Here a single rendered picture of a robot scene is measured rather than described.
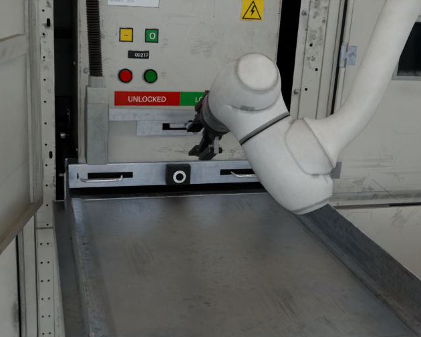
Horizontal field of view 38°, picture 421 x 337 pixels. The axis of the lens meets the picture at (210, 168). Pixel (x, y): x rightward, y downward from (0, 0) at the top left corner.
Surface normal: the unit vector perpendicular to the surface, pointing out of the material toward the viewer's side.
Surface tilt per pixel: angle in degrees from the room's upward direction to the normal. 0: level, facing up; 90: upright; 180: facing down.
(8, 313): 90
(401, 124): 90
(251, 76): 62
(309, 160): 73
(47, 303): 90
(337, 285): 0
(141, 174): 90
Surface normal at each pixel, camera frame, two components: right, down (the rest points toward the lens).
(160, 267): 0.06, -0.95
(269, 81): 0.33, -0.16
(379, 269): -0.96, 0.03
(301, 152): 0.00, -0.09
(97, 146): 0.26, 0.31
